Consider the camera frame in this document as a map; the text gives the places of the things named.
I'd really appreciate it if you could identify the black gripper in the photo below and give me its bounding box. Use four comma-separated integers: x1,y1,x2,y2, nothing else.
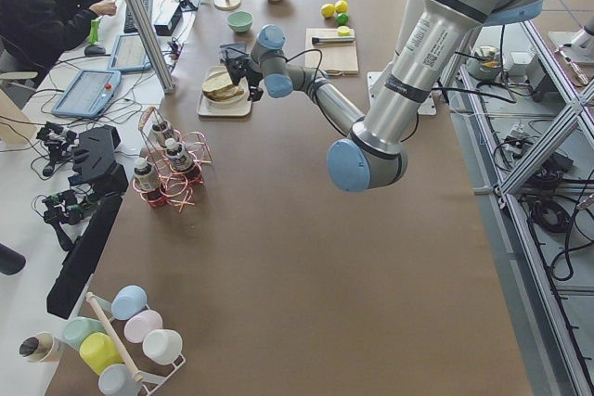
225,53,264,102

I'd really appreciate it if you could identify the white oval plate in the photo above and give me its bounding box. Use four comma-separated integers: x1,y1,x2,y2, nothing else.
201,71,245,103

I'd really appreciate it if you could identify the bread slice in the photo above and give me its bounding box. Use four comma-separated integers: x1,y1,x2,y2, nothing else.
203,84,244,102
201,71,238,94

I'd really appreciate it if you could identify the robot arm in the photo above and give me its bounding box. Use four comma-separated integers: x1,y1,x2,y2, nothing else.
225,0,544,192

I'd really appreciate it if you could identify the cream rabbit tray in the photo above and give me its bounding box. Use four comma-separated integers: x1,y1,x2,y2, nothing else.
197,65,252,117

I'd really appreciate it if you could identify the grey folded cloth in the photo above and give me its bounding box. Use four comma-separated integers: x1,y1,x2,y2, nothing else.
219,42,246,64

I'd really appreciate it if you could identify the green bowl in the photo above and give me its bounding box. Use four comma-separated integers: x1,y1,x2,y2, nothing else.
226,11,253,33

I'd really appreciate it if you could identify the yellow lemon near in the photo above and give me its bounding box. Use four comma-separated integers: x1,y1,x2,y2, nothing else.
320,3,335,19

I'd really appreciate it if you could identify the yellow lemon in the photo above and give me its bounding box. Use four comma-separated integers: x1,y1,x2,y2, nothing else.
334,0,349,14
320,3,335,19

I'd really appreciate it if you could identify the steel muddler black tip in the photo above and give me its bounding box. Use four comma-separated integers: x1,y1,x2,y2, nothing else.
311,36,355,46

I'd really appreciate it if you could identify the yellow lemon far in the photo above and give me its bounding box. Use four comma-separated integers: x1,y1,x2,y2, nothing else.
334,0,349,14

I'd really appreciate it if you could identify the green lime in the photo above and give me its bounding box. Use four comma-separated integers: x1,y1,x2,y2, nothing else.
335,12,350,26

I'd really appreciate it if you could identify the tea bottle one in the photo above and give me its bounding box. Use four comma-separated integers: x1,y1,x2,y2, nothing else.
151,121,173,147

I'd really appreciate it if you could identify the wooden cutting board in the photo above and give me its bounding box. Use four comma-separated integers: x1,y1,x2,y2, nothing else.
304,27,359,75

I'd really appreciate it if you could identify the half lemon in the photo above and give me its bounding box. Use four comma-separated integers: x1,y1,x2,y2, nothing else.
336,26,352,37

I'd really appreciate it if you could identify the blue teach pendant far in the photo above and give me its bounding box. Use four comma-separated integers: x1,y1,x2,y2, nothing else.
108,33,151,73

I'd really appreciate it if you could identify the blue teach pendant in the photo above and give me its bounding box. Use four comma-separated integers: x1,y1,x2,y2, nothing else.
108,33,151,73
51,70,122,119

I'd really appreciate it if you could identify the tea bottle two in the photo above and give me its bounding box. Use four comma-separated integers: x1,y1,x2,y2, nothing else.
165,137,194,172

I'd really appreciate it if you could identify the black keyboard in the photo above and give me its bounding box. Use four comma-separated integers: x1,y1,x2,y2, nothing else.
123,0,154,35

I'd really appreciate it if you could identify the tea bottle three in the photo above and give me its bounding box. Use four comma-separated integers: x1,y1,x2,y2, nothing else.
134,157,158,192

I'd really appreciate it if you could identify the black computer mouse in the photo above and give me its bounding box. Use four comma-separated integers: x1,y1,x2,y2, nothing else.
84,44,106,57

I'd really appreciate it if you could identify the blue teach pendant near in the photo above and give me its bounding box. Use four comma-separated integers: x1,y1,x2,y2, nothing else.
51,70,122,119

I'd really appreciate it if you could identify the seated person dark jacket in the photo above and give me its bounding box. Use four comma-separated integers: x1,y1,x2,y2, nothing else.
1,0,117,83

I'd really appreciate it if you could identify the blue cup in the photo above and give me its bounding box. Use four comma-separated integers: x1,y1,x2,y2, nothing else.
111,285,148,321

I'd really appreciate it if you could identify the black long box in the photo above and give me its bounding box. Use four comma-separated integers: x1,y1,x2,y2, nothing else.
46,194,123,320

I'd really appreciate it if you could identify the pink cup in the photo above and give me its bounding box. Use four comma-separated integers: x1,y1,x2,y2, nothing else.
123,309,163,344

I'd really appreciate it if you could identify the white cup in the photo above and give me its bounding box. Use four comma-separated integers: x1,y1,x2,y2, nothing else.
142,328,183,365

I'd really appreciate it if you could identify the mint green cup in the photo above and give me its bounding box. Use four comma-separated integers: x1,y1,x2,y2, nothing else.
62,316,105,351

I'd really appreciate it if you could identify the yellow cup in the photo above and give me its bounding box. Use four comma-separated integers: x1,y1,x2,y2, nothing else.
79,332,123,376

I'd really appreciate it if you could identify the white cup rack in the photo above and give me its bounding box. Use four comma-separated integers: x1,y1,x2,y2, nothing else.
85,292,187,395

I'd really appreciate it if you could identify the grey cup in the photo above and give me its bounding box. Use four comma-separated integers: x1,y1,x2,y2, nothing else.
98,364,141,396

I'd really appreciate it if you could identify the copper wire bottle rack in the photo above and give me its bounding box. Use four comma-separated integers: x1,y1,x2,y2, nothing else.
132,106,213,211

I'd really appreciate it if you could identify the aluminium frame post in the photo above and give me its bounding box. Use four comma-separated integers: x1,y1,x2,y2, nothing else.
125,0,175,95

